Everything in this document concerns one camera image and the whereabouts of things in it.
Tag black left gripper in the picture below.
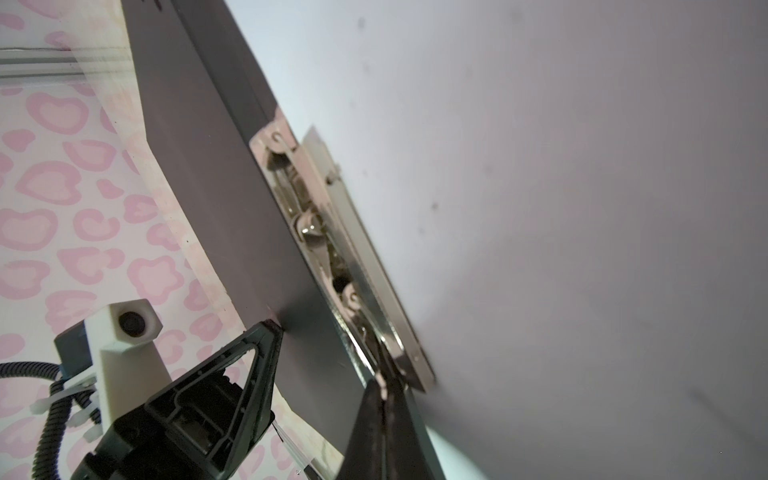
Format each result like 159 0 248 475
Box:
72 320 283 479

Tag red folder black inside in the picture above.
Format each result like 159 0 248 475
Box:
122 1 435 453

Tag left corner aluminium post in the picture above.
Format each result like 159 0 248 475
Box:
1 47 133 84

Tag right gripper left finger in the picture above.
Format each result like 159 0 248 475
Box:
336 380 384 480

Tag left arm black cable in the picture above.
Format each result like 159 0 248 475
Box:
0 361 103 480

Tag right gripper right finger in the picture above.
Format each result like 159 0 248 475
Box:
383 379 445 480

